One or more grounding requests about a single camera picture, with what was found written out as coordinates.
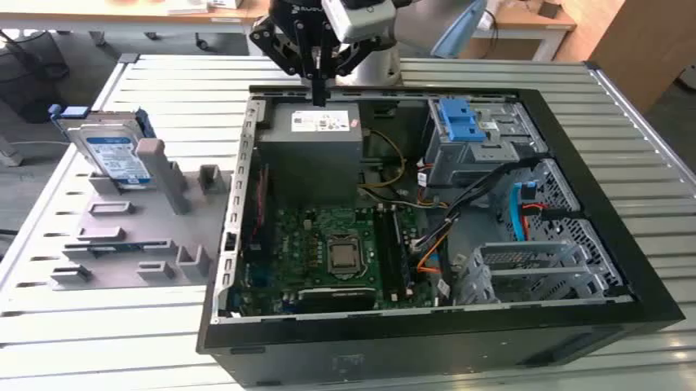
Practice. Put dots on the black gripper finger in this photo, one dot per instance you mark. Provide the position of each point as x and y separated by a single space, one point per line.
282 49
353 57

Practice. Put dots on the hard disk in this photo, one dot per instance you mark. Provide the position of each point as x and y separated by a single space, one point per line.
108 155

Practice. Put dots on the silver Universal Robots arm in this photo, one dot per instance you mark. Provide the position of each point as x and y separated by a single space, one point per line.
375 65

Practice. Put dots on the grey metal disk bay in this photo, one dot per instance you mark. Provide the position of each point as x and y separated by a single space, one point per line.
536 271

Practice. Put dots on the small white printed box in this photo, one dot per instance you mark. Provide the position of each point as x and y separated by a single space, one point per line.
223 3

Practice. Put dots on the white cardboard box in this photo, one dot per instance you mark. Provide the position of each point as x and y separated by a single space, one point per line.
187 7

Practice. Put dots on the blue plastic drive latch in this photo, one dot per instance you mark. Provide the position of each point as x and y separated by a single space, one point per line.
459 122

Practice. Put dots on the grey power supply unit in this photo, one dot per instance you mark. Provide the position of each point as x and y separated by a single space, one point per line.
310 163

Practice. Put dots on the grey metal optical drive cage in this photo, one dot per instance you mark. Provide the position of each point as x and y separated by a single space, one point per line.
467 163

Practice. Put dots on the wooden desk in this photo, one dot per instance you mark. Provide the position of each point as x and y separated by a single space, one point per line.
65 15

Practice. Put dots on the green motherboard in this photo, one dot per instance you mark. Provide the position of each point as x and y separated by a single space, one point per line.
295 234

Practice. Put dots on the black mesh waste bin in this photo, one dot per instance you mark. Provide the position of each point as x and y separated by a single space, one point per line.
27 81

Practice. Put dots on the black RAM slot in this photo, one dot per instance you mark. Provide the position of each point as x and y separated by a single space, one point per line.
401 248

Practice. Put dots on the silver CPU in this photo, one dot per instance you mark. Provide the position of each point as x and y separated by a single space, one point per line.
343 256

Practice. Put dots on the grey parts rack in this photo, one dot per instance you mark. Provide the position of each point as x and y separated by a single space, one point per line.
152 228

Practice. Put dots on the black graphics card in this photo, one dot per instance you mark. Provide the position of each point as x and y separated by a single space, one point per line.
336 300

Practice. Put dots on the black open PC case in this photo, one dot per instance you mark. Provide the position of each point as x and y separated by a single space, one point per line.
434 350

